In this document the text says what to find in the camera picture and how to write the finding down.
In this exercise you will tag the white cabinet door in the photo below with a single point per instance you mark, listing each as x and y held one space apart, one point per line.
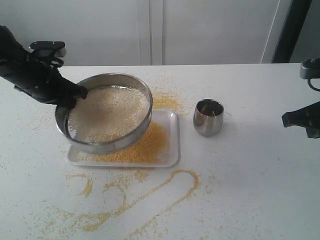
200 32

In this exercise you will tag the wrist camera with heatsink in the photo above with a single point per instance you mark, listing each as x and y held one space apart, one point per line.
310 69

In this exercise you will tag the stainless steel cup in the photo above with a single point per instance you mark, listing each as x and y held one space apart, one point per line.
208 117

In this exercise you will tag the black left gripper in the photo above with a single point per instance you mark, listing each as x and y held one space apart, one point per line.
39 78

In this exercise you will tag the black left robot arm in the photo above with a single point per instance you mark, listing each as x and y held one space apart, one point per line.
10 51

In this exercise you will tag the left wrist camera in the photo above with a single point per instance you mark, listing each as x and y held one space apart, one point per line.
48 48

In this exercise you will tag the dark vertical door frame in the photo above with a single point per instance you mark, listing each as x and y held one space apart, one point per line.
290 32

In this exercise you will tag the round stainless steel sieve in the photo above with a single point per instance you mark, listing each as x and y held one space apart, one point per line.
115 114

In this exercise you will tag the white rectangular plastic tray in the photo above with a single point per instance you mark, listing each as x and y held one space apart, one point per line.
158 148

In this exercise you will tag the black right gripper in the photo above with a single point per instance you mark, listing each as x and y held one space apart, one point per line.
307 117

